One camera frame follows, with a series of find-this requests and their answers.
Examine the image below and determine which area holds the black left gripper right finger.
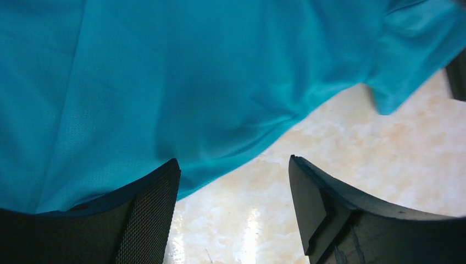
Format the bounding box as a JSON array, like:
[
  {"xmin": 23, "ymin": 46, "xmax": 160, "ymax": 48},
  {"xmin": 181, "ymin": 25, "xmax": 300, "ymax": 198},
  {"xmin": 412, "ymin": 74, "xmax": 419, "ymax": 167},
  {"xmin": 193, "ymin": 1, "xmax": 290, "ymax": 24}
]
[{"xmin": 289, "ymin": 156, "xmax": 465, "ymax": 263}]

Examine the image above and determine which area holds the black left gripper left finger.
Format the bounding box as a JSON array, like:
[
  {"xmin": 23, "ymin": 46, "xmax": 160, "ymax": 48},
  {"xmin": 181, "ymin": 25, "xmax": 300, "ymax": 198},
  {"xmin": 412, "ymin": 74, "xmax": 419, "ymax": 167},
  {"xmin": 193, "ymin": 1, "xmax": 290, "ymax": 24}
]
[{"xmin": 1, "ymin": 159, "xmax": 181, "ymax": 263}]

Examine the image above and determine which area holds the teal garment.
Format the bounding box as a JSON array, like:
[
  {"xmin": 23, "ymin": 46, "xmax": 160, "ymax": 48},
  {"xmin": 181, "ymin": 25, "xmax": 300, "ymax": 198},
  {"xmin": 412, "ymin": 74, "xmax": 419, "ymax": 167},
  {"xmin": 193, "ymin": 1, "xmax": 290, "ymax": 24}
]
[{"xmin": 1, "ymin": 1, "xmax": 465, "ymax": 213}]

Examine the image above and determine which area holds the black square frame left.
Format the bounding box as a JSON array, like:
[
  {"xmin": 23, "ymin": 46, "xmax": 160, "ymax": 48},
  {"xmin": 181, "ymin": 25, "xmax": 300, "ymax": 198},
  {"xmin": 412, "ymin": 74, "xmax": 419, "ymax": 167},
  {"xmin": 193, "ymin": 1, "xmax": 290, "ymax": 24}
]
[{"xmin": 445, "ymin": 49, "xmax": 465, "ymax": 102}]

